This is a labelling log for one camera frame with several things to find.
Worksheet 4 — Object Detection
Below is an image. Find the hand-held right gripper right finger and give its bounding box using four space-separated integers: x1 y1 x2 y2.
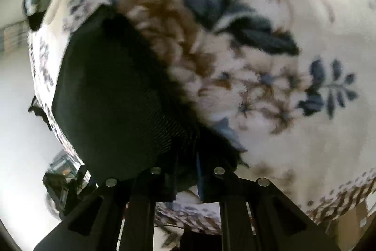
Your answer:
195 151 341 251

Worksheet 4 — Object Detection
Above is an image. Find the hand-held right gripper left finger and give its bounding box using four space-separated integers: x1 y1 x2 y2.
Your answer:
34 167 180 251

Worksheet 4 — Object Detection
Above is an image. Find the black garment with white stripes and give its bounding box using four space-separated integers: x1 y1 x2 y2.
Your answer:
51 4 249 201

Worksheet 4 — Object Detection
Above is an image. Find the floral printed blanket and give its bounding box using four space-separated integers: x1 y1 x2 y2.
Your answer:
26 0 376 240

